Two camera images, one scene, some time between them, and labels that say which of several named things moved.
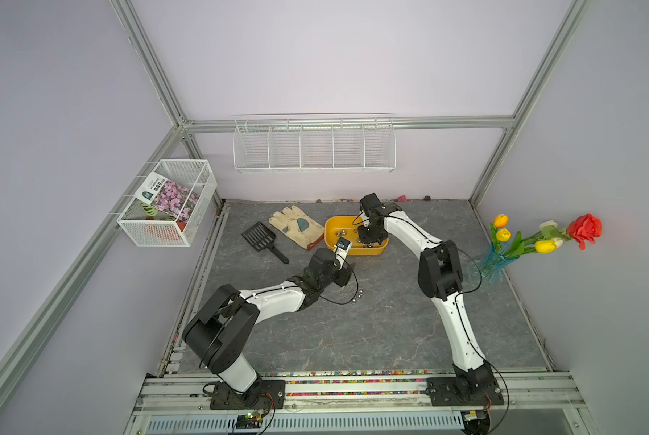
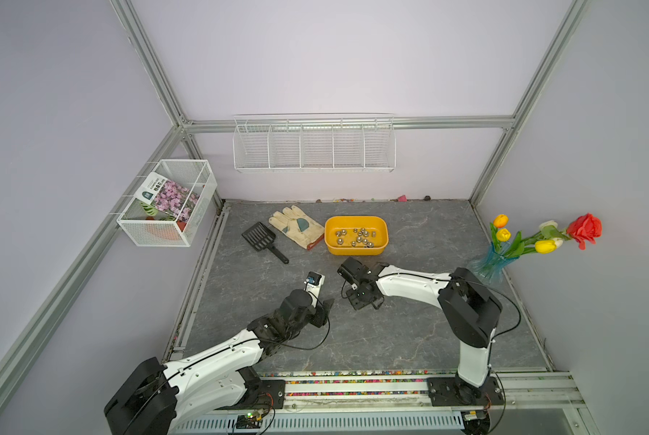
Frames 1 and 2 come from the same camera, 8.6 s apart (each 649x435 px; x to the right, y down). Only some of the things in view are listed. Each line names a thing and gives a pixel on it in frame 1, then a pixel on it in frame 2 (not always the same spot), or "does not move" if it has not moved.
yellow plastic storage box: (348, 227) does not move
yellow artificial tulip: (503, 235) does not move
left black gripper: (344, 275) to (321, 313)
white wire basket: (171, 205) does not move
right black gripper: (363, 235) to (354, 302)
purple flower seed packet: (167, 196) does not move
